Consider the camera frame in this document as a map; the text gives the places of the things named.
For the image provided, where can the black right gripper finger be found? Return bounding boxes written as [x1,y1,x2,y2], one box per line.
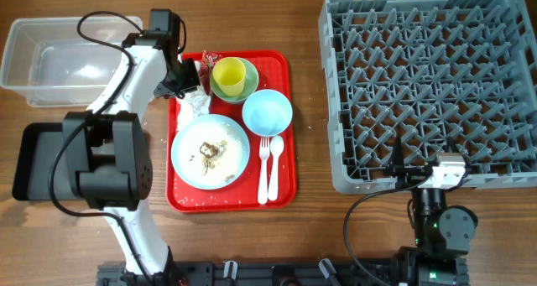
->
[445,137,470,169]
[384,135,406,177]

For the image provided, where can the white napkin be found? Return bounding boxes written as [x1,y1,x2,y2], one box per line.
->
[176,60,212,131]

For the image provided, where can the red snack wrapper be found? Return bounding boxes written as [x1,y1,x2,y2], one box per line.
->
[199,50,222,95]

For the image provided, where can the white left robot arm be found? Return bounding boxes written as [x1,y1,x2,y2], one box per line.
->
[57,29,200,285]

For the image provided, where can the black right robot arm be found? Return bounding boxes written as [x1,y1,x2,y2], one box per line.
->
[386,137,478,286]

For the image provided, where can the grey dishwasher rack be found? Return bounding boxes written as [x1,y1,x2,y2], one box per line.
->
[318,0,536,195]

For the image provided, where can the yellow plastic cup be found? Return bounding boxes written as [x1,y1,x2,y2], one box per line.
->
[212,57,246,97]

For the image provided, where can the green small plate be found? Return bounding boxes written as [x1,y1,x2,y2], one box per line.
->
[210,57,259,104]

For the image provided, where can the light blue dinner plate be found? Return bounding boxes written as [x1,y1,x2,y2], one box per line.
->
[171,114,250,190]

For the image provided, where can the food scraps on plate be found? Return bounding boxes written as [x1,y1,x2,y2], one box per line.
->
[188,140,235,184]

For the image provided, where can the red serving tray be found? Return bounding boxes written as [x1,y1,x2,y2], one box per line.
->
[165,49,297,213]

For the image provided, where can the light blue bowl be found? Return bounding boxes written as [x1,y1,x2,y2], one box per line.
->
[242,89,293,137]

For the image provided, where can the white plastic fork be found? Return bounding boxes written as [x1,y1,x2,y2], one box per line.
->
[258,137,270,205]

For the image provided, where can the white plastic spoon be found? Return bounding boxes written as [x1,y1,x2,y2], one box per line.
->
[268,136,284,201]

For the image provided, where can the clear plastic bin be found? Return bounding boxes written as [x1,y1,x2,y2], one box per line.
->
[1,17,121,107]

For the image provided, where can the black plastic tray bin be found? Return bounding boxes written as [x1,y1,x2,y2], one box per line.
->
[11,122,149,202]

